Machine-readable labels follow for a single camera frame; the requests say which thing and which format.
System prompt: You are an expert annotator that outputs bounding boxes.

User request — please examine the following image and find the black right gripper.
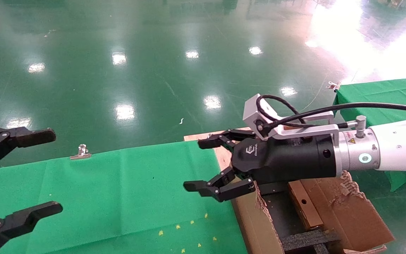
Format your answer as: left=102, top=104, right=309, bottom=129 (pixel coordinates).
left=184, top=129, right=338, bottom=202

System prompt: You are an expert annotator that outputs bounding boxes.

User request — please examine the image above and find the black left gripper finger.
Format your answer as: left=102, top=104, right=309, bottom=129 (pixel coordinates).
left=0, top=202, right=63, bottom=254
left=0, top=126, right=57, bottom=175

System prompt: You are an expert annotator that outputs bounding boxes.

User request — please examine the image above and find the small brown cardboard box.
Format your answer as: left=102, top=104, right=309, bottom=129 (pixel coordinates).
left=288, top=180, right=324, bottom=230

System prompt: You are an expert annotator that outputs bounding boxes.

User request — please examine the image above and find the large open cardboard carton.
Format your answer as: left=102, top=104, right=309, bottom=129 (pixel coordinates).
left=231, top=171, right=395, bottom=254

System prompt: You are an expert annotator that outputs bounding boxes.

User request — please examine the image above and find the large green tablecloth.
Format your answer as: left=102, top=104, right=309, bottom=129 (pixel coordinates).
left=0, top=140, right=247, bottom=254

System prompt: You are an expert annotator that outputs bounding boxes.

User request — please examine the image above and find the black flat foam insert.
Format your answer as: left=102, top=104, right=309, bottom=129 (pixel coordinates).
left=281, top=229, right=341, bottom=254

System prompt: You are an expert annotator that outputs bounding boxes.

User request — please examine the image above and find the green tablecloth with hanging corner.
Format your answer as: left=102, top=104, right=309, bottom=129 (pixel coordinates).
left=332, top=76, right=406, bottom=192

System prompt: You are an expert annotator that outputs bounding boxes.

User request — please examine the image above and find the silver camera mount bracket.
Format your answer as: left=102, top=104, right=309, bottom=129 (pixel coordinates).
left=265, top=110, right=367, bottom=140

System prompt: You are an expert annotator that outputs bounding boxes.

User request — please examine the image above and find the black camera cable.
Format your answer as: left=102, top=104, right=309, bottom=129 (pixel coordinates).
left=255, top=95, right=406, bottom=129

